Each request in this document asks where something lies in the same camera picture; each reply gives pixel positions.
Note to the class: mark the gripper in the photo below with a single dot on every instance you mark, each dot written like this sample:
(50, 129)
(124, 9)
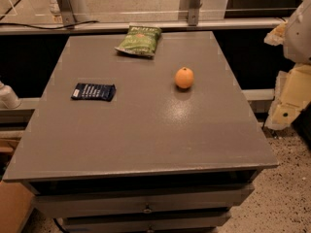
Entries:
(298, 38)

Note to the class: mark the dark blue rxbar wrapper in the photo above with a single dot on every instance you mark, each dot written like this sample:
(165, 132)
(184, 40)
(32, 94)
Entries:
(94, 91)

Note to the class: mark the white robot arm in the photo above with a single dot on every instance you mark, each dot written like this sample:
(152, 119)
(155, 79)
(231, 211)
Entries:
(294, 35)

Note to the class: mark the green jalapeno chip bag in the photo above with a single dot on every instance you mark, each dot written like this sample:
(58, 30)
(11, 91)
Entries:
(140, 40)

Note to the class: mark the orange fruit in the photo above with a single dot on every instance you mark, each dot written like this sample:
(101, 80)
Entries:
(184, 78)

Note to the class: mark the upper grey drawer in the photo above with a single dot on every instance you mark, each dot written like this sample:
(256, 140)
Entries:
(143, 201)

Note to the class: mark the grey drawer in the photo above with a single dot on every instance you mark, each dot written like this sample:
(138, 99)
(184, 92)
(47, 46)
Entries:
(143, 201)
(151, 223)

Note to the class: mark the lower grey drawer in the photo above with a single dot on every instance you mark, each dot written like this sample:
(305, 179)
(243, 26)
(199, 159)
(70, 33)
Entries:
(151, 223)

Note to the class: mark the white pipe left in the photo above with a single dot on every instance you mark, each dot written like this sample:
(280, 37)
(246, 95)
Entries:
(8, 96)

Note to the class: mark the cardboard box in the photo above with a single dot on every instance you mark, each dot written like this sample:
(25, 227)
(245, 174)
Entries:
(15, 207)

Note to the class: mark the metal bracket right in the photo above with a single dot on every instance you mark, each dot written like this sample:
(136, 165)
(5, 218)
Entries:
(193, 12)

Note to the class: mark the metal bracket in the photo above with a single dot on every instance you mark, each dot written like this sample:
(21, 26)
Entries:
(66, 11)
(193, 12)

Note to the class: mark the metal bracket left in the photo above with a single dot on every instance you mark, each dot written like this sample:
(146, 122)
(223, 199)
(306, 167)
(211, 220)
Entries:
(66, 11)

